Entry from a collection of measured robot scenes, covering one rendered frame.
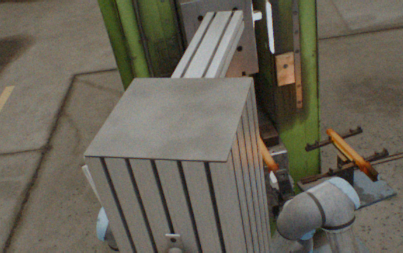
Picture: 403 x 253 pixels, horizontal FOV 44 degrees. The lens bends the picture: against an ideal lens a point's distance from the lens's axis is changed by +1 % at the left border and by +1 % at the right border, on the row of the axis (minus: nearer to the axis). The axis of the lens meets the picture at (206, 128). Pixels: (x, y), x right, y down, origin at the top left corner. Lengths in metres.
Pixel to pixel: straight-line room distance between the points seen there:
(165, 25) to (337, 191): 1.12
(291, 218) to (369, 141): 2.57
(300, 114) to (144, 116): 1.84
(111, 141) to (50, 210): 3.16
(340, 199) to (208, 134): 0.81
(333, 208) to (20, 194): 3.14
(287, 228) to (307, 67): 1.18
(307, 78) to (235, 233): 1.79
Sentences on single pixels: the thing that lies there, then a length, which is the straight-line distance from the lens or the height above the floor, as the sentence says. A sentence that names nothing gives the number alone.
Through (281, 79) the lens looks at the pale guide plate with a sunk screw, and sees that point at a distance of 2.49.
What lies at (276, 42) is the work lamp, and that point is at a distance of 2.37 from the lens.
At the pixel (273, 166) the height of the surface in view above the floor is 1.14.
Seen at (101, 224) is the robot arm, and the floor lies 1.44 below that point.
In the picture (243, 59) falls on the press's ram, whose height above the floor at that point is 1.45.
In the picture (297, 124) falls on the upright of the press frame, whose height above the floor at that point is 0.91.
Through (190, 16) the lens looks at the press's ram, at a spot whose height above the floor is 1.70.
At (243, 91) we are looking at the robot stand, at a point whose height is 2.03.
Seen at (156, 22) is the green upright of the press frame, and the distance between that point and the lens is 2.24.
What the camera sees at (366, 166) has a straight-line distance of 2.36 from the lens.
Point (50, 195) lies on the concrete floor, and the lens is 4.13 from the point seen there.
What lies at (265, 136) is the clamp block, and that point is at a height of 0.98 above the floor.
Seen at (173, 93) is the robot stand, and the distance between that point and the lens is 0.94.
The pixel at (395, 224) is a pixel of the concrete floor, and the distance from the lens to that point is 3.44.
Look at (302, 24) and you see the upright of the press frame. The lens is 2.43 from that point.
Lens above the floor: 2.51
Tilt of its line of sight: 36 degrees down
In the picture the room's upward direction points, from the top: 11 degrees counter-clockwise
